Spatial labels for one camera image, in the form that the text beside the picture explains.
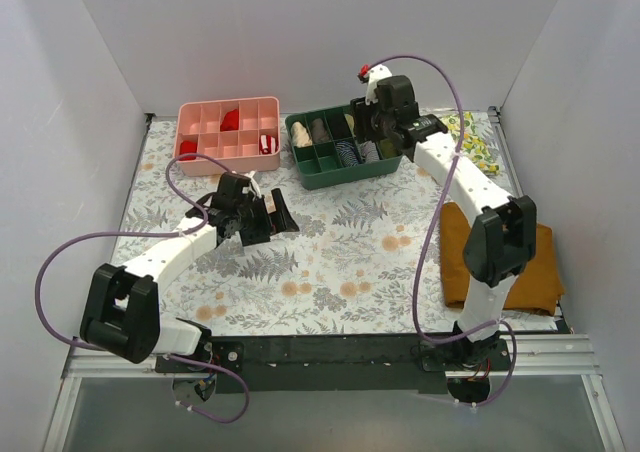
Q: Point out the green divided organizer box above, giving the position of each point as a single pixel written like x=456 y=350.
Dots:
x=319 y=165

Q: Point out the lemon print folded cloth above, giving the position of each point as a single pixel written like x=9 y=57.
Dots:
x=474 y=145

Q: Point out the olive green rolled underwear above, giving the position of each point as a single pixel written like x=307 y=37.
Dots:
x=387 y=149

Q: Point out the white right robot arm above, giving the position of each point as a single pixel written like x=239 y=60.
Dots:
x=502 y=237

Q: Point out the red rolled sock bottom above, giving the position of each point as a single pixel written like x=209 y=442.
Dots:
x=187 y=150

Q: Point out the black rolled underwear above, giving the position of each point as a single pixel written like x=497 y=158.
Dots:
x=339 y=126

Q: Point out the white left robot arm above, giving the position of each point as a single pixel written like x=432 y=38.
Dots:
x=122 y=312

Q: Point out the floral patterned table mat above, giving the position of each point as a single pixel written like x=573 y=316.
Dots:
x=363 y=261

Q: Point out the cream rolled underwear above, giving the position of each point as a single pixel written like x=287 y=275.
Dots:
x=301 y=138

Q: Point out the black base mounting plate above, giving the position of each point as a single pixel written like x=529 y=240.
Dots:
x=347 y=362

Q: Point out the mustard brown folded cloth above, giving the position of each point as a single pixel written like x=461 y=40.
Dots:
x=537 y=289

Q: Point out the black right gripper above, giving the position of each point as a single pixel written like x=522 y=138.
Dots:
x=360 y=117

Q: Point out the pink divided organizer box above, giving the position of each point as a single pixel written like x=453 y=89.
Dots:
x=237 y=150

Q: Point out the red rolled sock top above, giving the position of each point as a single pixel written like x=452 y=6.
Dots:
x=230 y=121

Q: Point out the aluminium frame rail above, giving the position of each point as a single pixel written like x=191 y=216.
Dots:
x=552 y=398

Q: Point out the navy striped underwear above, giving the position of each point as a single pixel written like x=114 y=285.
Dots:
x=347 y=153

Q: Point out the red white striped sock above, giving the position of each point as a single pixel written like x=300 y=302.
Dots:
x=268 y=144

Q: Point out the beige yellow rolled underwear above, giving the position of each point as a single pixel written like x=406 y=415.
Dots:
x=350 y=121

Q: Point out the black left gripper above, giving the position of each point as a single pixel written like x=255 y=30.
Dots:
x=261 y=220

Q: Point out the grey striped rolled underwear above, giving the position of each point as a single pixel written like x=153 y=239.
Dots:
x=369 y=152

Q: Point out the red rolled sock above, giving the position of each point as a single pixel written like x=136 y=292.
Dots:
x=187 y=150
x=230 y=121

